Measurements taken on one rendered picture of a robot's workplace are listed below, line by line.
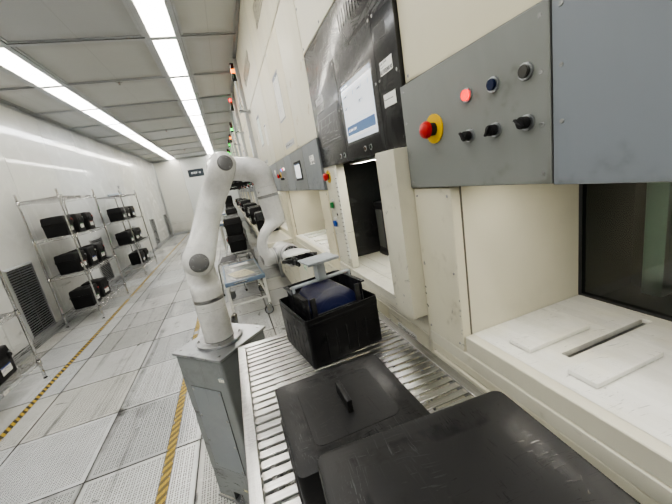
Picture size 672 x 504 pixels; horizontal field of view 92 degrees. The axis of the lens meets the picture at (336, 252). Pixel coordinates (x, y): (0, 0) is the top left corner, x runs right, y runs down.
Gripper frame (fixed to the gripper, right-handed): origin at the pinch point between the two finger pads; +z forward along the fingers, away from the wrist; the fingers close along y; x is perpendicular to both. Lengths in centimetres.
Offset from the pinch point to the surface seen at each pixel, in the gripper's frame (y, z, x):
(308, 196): -79, -174, 14
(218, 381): 41, -10, -41
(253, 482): 41, 54, -30
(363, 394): 13, 58, -19
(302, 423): 28, 57, -20
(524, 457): 14, 96, -4
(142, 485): 88, -59, -108
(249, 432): 38, 39, -30
